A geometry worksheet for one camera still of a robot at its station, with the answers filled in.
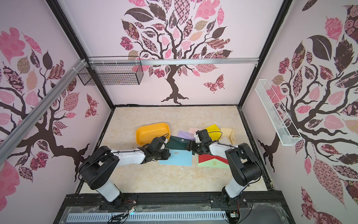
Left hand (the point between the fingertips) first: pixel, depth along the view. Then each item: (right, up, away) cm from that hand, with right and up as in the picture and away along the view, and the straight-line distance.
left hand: (169, 157), depth 91 cm
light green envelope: (+28, -1, -4) cm, 29 cm away
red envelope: (+22, +1, -4) cm, 22 cm away
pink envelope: (+17, +17, +15) cm, 28 cm away
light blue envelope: (+6, 0, -1) cm, 6 cm away
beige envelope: (+44, +15, +10) cm, 47 cm away
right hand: (+12, +5, +1) cm, 13 cm away
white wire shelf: (+65, +21, -17) cm, 70 cm away
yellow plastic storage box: (-19, +14, +11) cm, 26 cm away
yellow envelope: (+28, +18, -8) cm, 34 cm away
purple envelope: (+11, +14, +9) cm, 20 cm away
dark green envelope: (+3, +9, +4) cm, 10 cm away
